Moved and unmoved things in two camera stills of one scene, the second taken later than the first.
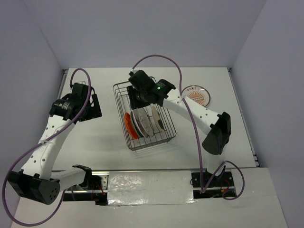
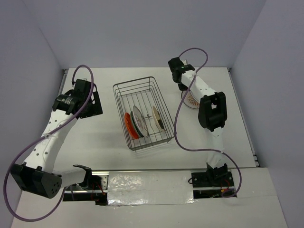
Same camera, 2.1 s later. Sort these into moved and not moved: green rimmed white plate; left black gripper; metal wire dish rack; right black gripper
Moved: right black gripper
Not moved: green rimmed white plate; metal wire dish rack; left black gripper
